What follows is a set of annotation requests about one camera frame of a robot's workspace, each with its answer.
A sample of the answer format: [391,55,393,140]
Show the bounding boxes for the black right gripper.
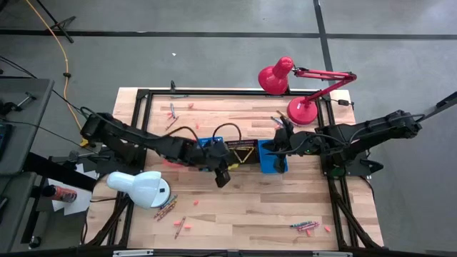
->
[265,123,311,158]

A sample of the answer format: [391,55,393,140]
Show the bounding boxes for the black metal beam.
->
[24,151,98,193]

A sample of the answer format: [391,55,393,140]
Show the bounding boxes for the grey side table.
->
[0,78,55,176]

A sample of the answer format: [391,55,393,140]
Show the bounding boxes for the yellow extension cable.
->
[24,0,96,149]

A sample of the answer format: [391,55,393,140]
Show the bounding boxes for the black plastic basket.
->
[224,138,260,166]

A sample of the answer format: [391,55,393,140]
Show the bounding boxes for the black clamp tool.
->
[0,91,37,116]

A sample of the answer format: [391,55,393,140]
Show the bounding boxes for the white desk lamp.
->
[106,170,171,210]

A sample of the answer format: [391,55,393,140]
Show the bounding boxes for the orange spray can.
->
[41,184,79,203]

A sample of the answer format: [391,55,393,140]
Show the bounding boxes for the black metal pole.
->
[406,91,457,130]

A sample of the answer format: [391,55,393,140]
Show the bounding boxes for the grey bench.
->
[0,171,39,253]

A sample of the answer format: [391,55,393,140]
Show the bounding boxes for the black floor cable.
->
[0,55,110,135]

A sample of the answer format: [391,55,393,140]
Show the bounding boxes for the blue-green crayon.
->
[156,194,179,215]

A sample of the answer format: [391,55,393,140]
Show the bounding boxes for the black tripod stand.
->
[35,0,77,44]

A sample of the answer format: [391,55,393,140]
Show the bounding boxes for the red desk lamp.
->
[257,56,358,126]

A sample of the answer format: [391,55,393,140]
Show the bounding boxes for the blue plastic basket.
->
[197,136,229,173]
[257,138,289,175]

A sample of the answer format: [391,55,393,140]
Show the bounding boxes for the silver metal bracket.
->
[313,251,353,257]
[113,249,154,257]

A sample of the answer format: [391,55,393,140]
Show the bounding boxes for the black metal table frame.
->
[84,80,385,251]

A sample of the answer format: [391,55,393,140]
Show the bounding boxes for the white paper sheets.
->
[47,162,100,216]

